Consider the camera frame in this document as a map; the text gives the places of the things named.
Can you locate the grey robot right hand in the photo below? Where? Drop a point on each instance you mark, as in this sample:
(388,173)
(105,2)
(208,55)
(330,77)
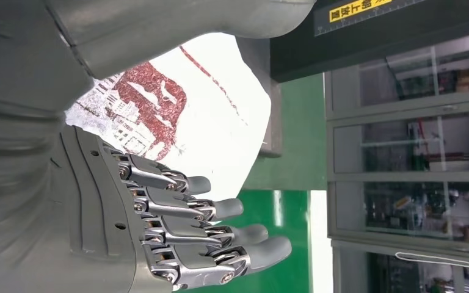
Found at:
(97,210)

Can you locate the grey glass-door cabinets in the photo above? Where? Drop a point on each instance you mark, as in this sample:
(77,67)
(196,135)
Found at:
(400,141)

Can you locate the black yellow label sticker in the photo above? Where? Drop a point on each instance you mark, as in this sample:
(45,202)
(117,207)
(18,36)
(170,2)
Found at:
(356,10)

